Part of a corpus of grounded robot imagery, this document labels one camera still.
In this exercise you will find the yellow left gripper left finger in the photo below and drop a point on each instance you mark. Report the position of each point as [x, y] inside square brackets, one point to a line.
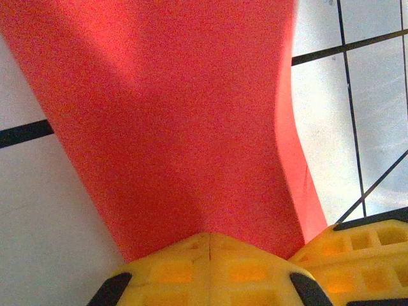
[165, 274]

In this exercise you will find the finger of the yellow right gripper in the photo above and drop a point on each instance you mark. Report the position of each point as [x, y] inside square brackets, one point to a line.
[366, 264]

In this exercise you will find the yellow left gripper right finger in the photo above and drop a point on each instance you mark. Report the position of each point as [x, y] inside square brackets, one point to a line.
[255, 277]

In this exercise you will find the red paper sheet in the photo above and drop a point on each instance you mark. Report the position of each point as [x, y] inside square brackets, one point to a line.
[159, 111]

